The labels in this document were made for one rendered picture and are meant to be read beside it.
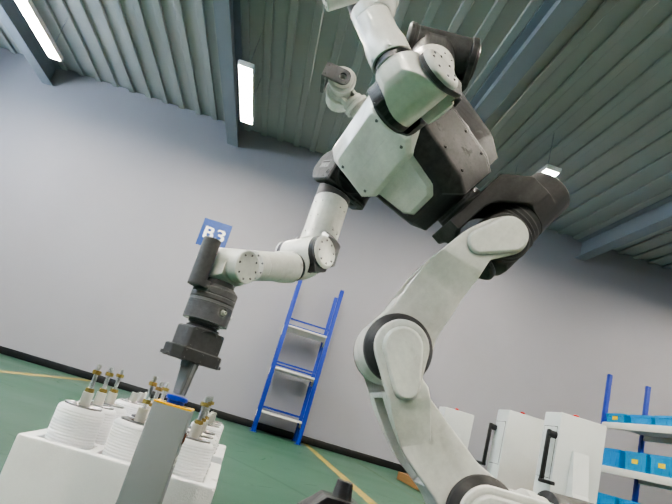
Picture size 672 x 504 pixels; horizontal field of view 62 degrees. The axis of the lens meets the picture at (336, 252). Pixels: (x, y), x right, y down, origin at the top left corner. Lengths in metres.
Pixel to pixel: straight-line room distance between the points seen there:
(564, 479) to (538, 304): 5.20
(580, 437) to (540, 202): 2.64
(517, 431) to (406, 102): 3.70
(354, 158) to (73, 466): 0.85
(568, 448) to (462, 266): 2.68
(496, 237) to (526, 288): 7.48
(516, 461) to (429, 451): 3.28
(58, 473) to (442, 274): 0.85
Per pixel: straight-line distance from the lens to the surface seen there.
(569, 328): 8.92
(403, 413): 1.12
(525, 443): 4.46
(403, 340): 1.11
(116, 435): 1.26
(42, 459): 1.25
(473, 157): 1.28
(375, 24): 0.99
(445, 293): 1.20
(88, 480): 1.23
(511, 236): 1.25
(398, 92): 0.93
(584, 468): 3.81
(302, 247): 1.28
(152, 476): 1.08
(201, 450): 1.24
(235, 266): 1.06
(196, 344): 1.07
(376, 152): 1.24
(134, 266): 7.96
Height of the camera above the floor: 0.37
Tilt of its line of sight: 16 degrees up
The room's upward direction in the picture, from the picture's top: 17 degrees clockwise
